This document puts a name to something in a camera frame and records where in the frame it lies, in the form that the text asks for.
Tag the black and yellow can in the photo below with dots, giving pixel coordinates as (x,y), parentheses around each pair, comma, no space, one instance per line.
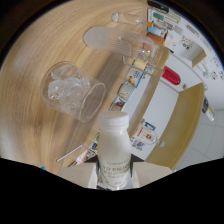
(208,109)

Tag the red liquid bottle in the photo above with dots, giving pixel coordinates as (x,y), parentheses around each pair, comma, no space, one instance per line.
(171,76)

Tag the clear glass with ice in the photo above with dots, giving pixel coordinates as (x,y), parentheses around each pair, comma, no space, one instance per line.
(71,91)

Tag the black kettle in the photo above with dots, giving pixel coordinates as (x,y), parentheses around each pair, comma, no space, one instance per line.
(156,4)

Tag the wooden wall shelf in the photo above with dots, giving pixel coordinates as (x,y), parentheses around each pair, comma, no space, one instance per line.
(199,55)

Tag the white milk bottle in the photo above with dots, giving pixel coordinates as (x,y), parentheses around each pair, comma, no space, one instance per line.
(114,146)

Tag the clear jar with beige lid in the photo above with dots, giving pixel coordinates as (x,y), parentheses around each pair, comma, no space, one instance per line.
(113,41)

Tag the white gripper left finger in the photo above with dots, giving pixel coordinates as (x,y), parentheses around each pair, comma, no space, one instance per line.
(81,175)

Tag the clear bottle orange cap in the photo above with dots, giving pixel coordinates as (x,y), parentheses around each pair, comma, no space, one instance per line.
(128,19)

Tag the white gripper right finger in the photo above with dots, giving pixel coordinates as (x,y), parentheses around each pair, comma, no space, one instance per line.
(150,172)

